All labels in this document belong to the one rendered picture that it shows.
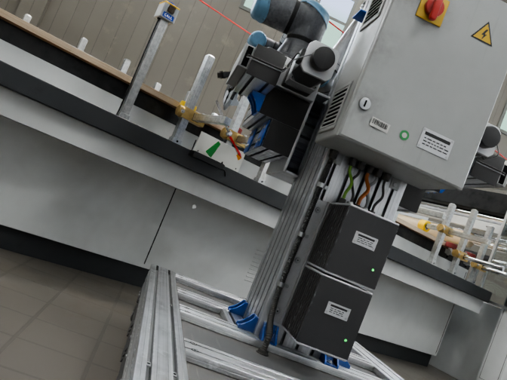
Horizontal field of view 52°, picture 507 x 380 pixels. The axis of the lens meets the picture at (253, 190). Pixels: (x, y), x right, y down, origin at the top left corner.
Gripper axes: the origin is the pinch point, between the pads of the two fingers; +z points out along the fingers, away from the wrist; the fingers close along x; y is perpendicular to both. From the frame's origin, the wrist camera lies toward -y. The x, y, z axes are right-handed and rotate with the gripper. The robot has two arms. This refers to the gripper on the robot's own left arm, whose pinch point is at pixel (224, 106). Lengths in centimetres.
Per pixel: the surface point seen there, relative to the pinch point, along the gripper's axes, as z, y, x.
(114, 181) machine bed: 50, -23, 28
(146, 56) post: -4.0, -39.3, 5.9
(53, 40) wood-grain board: 6, -72, 22
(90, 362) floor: 94, -47, -77
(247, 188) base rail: 29.0, 30.7, 3.8
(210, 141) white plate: 16.3, 2.8, 5.3
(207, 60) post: -15.8, -13.3, 6.0
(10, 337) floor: 94, -67, -70
